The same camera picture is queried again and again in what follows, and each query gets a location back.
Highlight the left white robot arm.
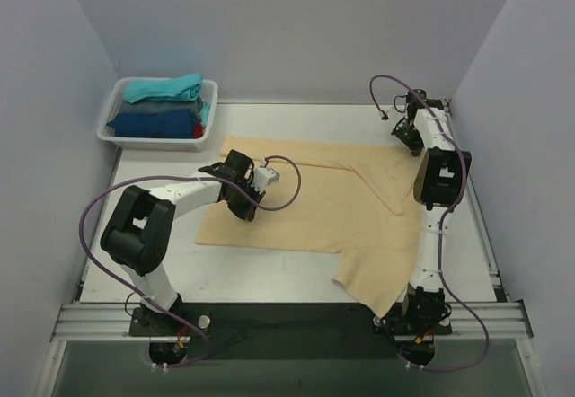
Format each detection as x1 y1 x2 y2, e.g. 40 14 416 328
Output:
100 150 279 335

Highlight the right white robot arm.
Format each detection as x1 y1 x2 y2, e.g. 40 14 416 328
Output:
392 89 472 332

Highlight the dark blue folded t shirt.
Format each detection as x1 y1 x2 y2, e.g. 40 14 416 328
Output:
106 110 200 139

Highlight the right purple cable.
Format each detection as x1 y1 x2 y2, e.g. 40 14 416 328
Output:
368 73 491 374

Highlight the aluminium front rail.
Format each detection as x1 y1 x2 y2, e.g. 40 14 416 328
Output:
51 302 534 342

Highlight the teal folded t shirt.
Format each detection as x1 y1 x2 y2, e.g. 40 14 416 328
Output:
122 73 209 127

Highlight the red folded t shirt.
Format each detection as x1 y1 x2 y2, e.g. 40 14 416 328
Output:
192 122 204 139

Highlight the white plastic basket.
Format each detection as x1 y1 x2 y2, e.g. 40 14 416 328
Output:
96 77 219 152

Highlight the cream yellow t shirt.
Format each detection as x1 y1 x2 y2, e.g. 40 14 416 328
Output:
196 136 420 317

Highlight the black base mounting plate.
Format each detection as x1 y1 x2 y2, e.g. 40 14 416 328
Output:
128 301 452 366

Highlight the grey folded t shirt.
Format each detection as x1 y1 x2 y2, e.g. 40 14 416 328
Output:
118 99 204 115

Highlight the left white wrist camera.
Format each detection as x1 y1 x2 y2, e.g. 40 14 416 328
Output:
252 159 280 192

